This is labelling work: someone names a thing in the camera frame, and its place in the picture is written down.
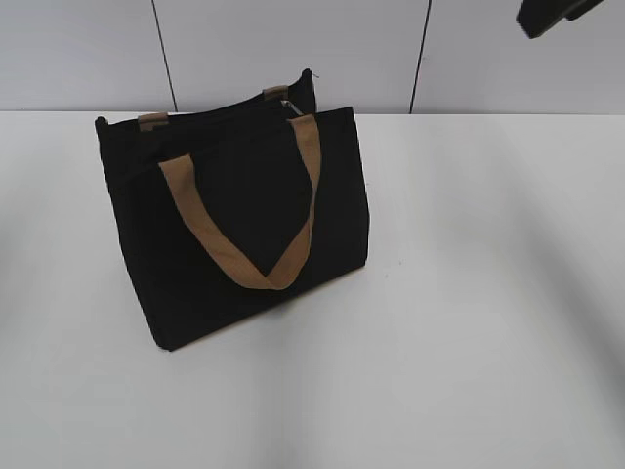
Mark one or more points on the black tote bag brown handles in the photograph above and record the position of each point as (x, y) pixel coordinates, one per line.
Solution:
(226, 213)

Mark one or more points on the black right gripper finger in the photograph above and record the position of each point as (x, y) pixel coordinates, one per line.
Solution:
(550, 11)

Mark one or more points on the silver zipper pull with ring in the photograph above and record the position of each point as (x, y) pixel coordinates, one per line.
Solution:
(291, 111)

